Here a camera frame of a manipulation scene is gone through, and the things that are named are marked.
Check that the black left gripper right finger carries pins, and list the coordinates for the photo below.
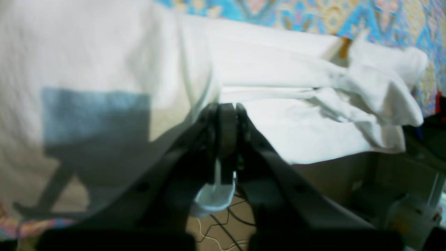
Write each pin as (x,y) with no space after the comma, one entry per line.
(289,213)

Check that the white printed T-shirt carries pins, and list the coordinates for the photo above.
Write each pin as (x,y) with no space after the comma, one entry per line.
(174,87)

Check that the patterned colourful tablecloth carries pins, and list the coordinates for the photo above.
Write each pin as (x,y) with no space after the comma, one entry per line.
(313,17)

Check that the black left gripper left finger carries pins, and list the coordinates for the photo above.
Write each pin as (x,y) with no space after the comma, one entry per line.
(152,214)

